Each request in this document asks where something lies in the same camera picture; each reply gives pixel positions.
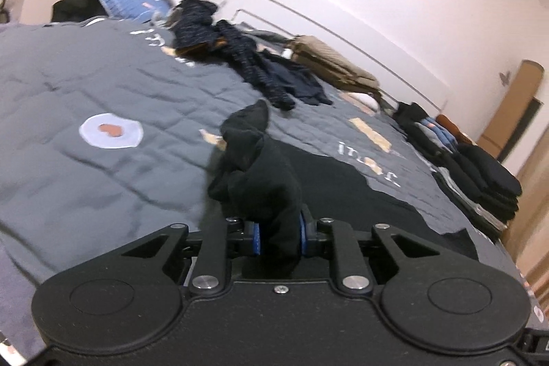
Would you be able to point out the beige curtain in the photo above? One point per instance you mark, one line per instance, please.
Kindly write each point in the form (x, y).
(536, 198)

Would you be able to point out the stack of folded dark clothes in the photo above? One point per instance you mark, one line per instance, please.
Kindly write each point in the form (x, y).
(480, 181)

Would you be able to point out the white pillow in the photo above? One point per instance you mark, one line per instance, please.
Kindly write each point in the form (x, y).
(364, 100)

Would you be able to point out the dark navy garment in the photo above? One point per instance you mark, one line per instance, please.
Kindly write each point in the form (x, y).
(300, 83)

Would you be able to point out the black panel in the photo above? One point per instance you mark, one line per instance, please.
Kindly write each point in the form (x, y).
(525, 126)

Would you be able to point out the folded clothes stack with jeans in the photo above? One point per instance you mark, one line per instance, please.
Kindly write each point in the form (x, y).
(420, 126)

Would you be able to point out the brown folded garment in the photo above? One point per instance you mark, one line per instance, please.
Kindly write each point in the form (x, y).
(452, 128)

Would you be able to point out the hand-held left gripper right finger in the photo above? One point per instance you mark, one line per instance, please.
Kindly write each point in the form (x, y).
(302, 237)

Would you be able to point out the butterfly wall sticker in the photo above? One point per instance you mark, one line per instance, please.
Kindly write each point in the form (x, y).
(504, 78)

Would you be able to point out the grey quilted printed blanket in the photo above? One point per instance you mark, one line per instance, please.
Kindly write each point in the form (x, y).
(107, 91)

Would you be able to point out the white headboard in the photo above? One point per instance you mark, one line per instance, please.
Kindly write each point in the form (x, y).
(343, 18)

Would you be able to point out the black t-shirt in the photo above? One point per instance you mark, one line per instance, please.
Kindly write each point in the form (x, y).
(257, 177)

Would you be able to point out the navy dotted shirt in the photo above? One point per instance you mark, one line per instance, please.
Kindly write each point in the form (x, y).
(240, 48)

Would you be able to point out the tall cardboard box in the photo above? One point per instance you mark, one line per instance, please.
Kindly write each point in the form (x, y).
(514, 104)

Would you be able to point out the stack of folded khaki pants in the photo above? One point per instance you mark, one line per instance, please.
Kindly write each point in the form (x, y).
(330, 61)

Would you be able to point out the black bag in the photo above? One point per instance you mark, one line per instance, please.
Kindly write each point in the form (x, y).
(77, 8)

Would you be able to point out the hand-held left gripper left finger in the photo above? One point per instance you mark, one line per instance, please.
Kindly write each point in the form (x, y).
(256, 239)

